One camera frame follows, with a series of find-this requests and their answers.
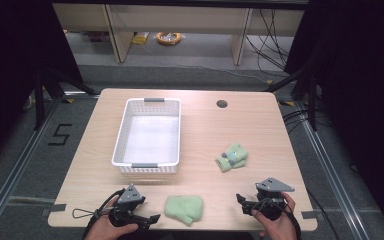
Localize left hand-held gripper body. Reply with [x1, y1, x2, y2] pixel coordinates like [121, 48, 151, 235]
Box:
[108, 183, 147, 229]

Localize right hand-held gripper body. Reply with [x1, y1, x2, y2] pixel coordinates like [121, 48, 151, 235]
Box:
[254, 177, 296, 222]

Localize plain green socks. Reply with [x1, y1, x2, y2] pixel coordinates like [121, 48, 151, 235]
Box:
[164, 194, 204, 227]

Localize green socks with blue dots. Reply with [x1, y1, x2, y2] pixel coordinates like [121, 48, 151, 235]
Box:
[215, 143, 249, 174]

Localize white perforated plastic basket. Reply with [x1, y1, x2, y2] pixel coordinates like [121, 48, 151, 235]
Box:
[111, 97, 182, 175]

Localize person's right hand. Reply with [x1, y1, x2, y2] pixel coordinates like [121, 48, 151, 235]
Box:
[251, 191, 298, 240]

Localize person's left hand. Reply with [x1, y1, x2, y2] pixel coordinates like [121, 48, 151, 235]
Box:
[83, 196, 140, 240]

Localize black metal stand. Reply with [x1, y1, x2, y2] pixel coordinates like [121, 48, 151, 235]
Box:
[262, 64, 318, 132]
[32, 65, 98, 132]

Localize black curtain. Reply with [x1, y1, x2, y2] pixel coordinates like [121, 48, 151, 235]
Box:
[283, 0, 384, 239]
[0, 0, 85, 171]

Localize yellow packet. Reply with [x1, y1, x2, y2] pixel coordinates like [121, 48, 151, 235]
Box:
[131, 31, 151, 46]

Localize orange tape roll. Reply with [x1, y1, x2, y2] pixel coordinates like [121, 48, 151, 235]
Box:
[155, 31, 183, 47]

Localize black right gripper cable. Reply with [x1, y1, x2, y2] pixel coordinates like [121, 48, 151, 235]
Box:
[281, 198, 303, 240]

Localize aluminium floor rail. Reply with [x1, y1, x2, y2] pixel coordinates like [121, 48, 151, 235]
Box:
[0, 96, 65, 240]
[293, 99, 372, 240]

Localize bundle of black floor cables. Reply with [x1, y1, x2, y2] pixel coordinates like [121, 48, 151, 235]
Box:
[244, 8, 292, 73]

